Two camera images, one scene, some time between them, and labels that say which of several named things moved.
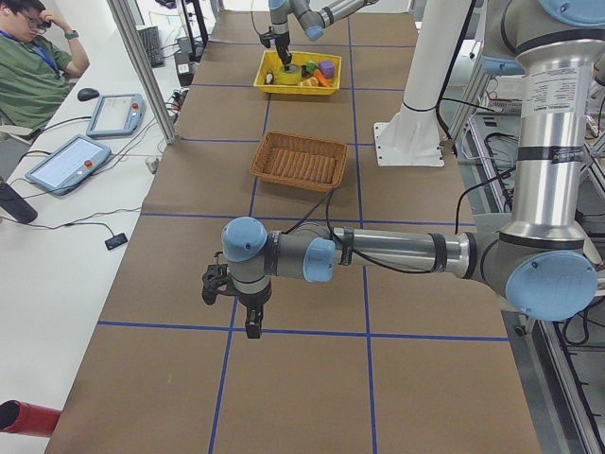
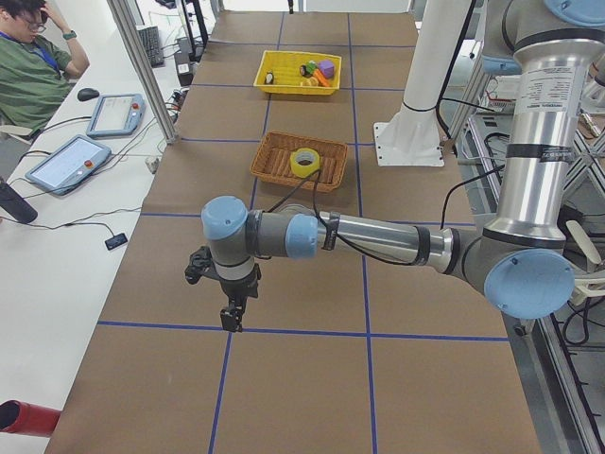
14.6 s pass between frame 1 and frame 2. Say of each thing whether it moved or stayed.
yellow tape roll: moved
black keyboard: stayed
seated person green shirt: stayed
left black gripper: moved
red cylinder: stayed
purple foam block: stayed
